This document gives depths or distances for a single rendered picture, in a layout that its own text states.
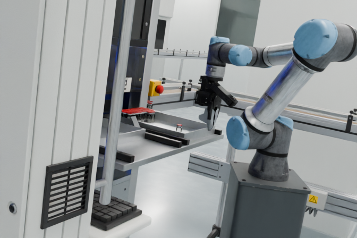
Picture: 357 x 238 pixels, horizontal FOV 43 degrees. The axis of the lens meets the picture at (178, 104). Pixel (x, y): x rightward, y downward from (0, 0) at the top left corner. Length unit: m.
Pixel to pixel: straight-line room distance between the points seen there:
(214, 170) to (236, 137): 1.22
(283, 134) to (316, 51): 0.42
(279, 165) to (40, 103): 1.08
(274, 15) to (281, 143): 1.67
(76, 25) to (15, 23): 0.10
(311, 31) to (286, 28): 1.81
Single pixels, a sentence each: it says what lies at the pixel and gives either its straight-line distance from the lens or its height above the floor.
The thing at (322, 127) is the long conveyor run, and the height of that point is 0.88.
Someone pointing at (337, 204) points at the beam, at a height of 0.49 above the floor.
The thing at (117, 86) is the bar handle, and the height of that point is 1.14.
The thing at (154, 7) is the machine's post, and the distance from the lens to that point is 2.01.
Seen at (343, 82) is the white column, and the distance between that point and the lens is 3.08.
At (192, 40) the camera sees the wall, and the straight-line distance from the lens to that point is 10.79.
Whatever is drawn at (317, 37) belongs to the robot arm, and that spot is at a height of 1.30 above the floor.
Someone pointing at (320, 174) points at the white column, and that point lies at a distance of 3.18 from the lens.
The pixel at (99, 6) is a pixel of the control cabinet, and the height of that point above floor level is 1.29.
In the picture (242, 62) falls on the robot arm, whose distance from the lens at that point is 1.64.
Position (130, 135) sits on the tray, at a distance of 1.53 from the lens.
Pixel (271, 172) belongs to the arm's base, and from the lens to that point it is 1.67.
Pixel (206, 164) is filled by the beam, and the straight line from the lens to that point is 2.78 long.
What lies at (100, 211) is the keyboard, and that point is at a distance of 1.10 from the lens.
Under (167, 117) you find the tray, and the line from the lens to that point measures 1.94.
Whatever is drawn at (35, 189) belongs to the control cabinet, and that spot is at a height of 0.96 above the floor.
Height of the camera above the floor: 1.26
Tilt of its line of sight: 9 degrees down
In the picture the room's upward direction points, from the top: 8 degrees clockwise
